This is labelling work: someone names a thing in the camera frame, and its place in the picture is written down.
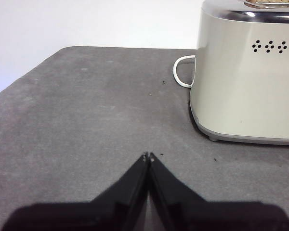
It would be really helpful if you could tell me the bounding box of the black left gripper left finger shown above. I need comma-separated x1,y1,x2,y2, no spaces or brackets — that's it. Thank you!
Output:
1,153,151,231

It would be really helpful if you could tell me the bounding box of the small bread slice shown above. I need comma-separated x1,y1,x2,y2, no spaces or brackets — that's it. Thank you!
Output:
244,0,289,5

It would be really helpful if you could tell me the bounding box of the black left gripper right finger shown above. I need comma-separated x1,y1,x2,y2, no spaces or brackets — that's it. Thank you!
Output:
148,152,289,231

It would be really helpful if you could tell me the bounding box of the white power cable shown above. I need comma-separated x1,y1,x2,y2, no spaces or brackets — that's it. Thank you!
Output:
172,55,197,89

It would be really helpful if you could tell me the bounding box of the cream two-slot toaster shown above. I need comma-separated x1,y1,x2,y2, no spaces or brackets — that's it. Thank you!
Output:
188,0,289,146

